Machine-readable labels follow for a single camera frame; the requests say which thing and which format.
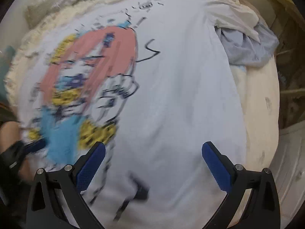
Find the white cartoon print T-shirt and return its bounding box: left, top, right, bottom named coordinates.
left=18, top=0, right=261, bottom=229

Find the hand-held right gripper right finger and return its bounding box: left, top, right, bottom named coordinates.
left=201, top=141, right=281, bottom=229

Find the cream bear print blanket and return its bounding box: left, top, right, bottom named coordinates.
left=5, top=0, right=280, bottom=225

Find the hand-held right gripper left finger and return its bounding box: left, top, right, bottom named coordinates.
left=26, top=141, right=106, bottom=229

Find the grey heathered top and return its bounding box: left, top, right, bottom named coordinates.
left=214, top=20, right=280, bottom=68

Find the person's left forearm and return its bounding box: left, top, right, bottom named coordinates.
left=0, top=101, right=25, bottom=148

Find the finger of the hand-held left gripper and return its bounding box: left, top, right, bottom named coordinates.
left=24, top=139, right=46, bottom=153

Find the white cabinet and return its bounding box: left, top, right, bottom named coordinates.
left=269, top=122, right=305, bottom=210

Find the beige pillow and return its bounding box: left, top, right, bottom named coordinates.
left=25, top=0, right=74, bottom=27

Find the wooden desk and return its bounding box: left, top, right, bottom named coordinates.
left=263, top=0, right=305, bottom=129

